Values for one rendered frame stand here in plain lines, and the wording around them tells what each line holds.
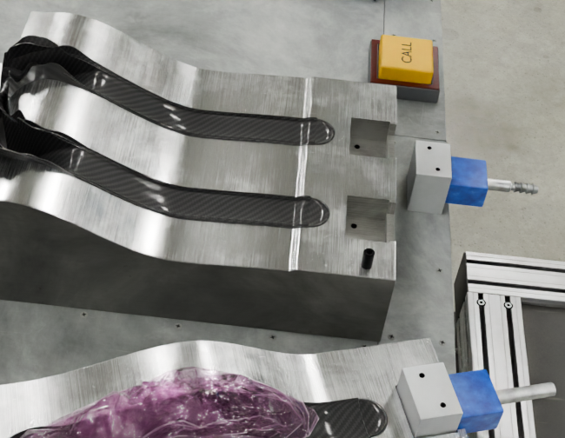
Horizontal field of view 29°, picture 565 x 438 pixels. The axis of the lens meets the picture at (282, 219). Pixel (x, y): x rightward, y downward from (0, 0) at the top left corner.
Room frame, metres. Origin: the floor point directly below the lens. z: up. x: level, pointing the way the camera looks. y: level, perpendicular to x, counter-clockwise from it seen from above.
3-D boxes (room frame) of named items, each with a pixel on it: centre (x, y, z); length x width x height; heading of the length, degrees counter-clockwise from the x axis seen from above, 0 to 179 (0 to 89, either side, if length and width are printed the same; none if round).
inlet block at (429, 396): (0.52, -0.18, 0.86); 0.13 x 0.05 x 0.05; 108
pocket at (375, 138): (0.79, -0.08, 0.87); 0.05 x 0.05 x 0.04; 1
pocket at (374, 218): (0.68, -0.08, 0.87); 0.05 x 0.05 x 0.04; 1
